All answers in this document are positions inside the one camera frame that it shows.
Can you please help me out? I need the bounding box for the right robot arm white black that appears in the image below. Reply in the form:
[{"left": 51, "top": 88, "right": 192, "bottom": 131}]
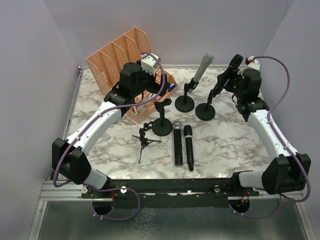
[{"left": 216, "top": 65, "right": 311, "bottom": 195}]

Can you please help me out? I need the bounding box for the small black tripod stand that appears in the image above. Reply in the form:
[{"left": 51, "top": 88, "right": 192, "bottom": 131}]
[{"left": 132, "top": 121, "right": 162, "bottom": 164}]

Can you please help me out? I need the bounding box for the black microphone white band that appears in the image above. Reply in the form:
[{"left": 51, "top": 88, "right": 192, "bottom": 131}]
[{"left": 183, "top": 125, "right": 194, "bottom": 172}]

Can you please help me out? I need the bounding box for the green capped marker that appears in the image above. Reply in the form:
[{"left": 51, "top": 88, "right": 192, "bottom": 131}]
[{"left": 133, "top": 106, "right": 139, "bottom": 116}]

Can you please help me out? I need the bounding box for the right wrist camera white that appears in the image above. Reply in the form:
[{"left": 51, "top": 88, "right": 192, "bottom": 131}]
[{"left": 237, "top": 56, "right": 260, "bottom": 76}]

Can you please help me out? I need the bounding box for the black microphone grey band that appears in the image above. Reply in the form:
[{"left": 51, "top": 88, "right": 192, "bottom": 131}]
[{"left": 224, "top": 54, "right": 244, "bottom": 85}]

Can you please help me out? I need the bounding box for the peach plastic file organizer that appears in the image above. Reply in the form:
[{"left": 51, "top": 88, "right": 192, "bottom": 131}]
[{"left": 86, "top": 26, "right": 178, "bottom": 124}]

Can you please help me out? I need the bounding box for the black microphone silver grille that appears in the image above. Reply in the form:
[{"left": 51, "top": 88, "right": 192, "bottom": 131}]
[{"left": 172, "top": 121, "right": 183, "bottom": 167}]

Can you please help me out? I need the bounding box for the black mounting base bar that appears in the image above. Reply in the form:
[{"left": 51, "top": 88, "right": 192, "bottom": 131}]
[{"left": 82, "top": 177, "right": 259, "bottom": 209}]

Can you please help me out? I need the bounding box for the aluminium frame rail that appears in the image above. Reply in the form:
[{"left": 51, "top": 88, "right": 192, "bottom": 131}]
[{"left": 27, "top": 65, "right": 85, "bottom": 240}]

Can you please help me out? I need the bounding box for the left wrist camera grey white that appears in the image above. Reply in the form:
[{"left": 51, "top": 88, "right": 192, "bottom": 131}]
[{"left": 140, "top": 54, "right": 158, "bottom": 77}]

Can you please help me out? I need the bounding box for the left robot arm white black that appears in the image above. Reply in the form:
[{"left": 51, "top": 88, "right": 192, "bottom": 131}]
[{"left": 51, "top": 55, "right": 167, "bottom": 189}]

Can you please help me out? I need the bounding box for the blue white eraser box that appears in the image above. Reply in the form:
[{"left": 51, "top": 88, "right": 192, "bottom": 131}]
[{"left": 167, "top": 83, "right": 176, "bottom": 92}]

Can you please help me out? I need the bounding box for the black microphone stand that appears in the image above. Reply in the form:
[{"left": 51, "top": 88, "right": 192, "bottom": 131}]
[
  {"left": 174, "top": 78, "right": 199, "bottom": 113},
  {"left": 152, "top": 98, "right": 173, "bottom": 137},
  {"left": 195, "top": 88, "right": 216, "bottom": 121}
]

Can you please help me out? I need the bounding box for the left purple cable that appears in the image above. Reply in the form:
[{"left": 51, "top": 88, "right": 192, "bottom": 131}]
[{"left": 52, "top": 51, "right": 168, "bottom": 221}]

